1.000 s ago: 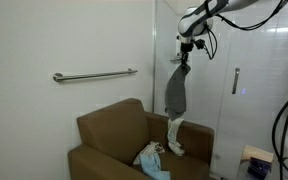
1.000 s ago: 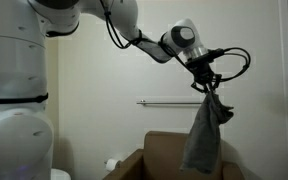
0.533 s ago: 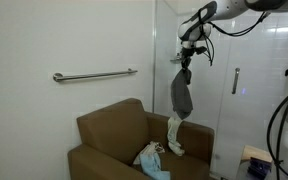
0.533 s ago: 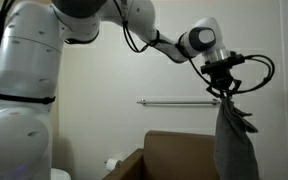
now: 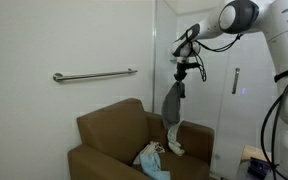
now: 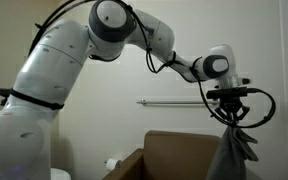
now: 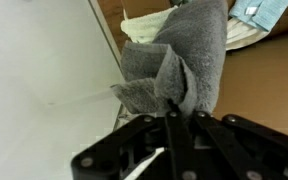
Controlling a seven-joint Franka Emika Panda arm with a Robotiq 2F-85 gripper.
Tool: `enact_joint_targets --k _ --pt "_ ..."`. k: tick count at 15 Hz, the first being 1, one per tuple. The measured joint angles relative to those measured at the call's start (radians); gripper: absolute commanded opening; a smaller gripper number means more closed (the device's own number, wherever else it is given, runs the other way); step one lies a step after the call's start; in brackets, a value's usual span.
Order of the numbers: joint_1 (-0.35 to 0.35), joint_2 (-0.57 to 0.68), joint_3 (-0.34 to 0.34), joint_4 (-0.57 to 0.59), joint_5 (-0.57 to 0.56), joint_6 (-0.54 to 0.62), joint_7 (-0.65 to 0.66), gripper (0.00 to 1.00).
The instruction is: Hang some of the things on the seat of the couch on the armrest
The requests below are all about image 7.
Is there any white terry towel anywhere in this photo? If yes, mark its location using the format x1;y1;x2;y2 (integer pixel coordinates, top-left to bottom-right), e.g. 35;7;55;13
119;5;179;44

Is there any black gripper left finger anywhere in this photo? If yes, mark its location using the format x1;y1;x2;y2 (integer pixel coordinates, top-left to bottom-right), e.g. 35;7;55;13
71;98;198;180

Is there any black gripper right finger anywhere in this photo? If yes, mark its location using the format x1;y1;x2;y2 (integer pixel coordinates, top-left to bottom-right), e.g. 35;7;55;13
192;110;288;180

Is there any light blue cloth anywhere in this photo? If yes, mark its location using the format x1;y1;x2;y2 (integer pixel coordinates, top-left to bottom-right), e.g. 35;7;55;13
228;0;288;33

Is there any dark grey cloth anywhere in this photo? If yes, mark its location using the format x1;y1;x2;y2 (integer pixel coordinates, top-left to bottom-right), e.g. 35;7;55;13
110;0;229;117

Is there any white cloth with strings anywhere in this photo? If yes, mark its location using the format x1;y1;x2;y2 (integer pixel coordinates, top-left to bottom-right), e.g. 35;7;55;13
225;17;270;52

